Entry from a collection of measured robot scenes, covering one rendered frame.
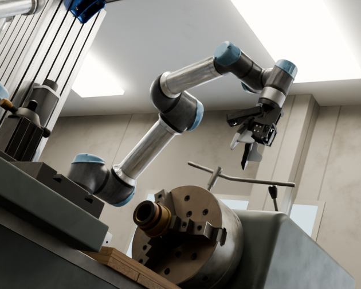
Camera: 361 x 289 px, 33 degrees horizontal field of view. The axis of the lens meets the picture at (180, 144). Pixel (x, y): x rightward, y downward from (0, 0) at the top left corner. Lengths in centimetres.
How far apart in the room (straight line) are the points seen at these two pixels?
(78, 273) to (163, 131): 106
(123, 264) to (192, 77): 85
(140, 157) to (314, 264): 76
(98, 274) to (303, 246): 78
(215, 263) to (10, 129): 64
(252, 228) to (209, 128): 406
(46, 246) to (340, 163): 394
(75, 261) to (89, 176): 102
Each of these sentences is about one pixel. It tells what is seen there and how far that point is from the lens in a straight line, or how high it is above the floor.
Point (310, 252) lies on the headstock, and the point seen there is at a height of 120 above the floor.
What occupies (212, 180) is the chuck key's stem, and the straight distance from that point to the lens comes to 178.
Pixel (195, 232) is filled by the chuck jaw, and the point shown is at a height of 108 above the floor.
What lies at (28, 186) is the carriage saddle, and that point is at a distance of 110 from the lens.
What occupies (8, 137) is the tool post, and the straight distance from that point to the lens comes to 142.
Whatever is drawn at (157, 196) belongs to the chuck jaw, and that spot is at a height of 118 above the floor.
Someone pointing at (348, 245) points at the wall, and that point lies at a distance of 462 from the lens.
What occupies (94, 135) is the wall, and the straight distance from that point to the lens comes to 681.
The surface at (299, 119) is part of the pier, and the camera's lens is 510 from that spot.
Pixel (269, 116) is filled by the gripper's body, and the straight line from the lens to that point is 182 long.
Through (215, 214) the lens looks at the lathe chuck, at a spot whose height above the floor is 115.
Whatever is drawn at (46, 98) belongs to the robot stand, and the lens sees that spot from 225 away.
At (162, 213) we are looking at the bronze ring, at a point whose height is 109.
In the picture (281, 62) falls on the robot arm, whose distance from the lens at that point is 189.
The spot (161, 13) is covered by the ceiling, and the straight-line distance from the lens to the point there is 484.
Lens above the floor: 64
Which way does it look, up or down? 23 degrees up
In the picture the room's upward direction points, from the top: 20 degrees clockwise
